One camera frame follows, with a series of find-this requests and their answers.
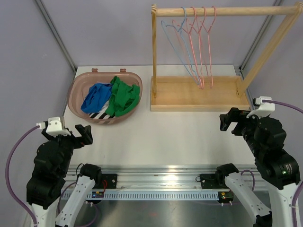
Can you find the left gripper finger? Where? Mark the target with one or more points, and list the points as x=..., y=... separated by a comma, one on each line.
x=47, y=136
x=85, y=137

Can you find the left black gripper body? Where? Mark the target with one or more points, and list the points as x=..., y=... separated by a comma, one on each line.
x=75, y=142

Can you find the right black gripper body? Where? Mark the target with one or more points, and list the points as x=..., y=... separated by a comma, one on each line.
x=245, y=126

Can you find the black white striped tank top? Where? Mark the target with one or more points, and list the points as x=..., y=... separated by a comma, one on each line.
x=102, y=113

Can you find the blue tank top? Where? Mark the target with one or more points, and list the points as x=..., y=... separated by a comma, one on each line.
x=97, y=96

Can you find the green tank top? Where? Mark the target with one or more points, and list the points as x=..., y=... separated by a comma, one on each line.
x=123, y=99

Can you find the pink wire hanger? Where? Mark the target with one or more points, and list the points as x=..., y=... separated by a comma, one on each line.
x=194, y=27
x=208, y=31
x=183, y=35

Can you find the blue wire hanger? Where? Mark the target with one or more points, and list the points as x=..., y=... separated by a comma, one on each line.
x=177, y=49

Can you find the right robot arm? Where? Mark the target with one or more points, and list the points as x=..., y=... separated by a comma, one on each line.
x=265, y=138

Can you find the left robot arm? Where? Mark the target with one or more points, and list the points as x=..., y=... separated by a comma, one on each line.
x=51, y=165

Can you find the pink plastic basin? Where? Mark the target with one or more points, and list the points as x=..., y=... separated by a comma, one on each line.
x=80, y=88

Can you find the wooden clothes rack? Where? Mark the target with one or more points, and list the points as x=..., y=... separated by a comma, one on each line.
x=220, y=93

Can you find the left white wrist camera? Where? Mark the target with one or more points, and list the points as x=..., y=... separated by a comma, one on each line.
x=54, y=127

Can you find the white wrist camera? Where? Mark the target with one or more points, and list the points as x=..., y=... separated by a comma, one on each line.
x=263, y=108
x=54, y=127

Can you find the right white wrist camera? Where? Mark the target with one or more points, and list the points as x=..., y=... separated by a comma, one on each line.
x=263, y=108

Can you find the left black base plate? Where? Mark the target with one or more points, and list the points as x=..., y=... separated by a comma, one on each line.
x=106, y=180

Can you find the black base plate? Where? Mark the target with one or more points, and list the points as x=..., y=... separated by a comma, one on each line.
x=209, y=181
x=106, y=180

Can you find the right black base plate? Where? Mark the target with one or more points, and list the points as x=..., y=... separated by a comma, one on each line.
x=209, y=181

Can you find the aluminium mounting rail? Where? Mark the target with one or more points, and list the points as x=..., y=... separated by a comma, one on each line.
x=158, y=177

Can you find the white slotted cable duct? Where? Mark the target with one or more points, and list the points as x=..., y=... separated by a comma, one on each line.
x=154, y=196

